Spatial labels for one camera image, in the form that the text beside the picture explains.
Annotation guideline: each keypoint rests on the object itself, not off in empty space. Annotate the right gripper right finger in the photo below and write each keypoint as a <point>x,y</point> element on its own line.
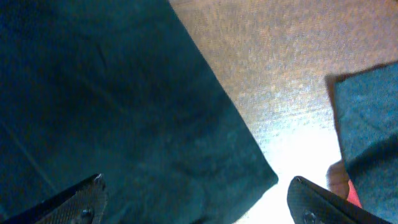
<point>311,204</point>

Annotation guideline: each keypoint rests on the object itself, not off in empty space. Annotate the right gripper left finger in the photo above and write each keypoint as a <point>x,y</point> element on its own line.
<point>82,203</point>

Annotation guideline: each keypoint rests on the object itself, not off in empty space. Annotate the black shorts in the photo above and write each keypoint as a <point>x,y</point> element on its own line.
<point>120,88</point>

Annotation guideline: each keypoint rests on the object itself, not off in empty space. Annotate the red and white garment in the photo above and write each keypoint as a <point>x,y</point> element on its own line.
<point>339,182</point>

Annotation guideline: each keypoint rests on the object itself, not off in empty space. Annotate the black garment with white letters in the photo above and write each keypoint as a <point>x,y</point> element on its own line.
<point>365,112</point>

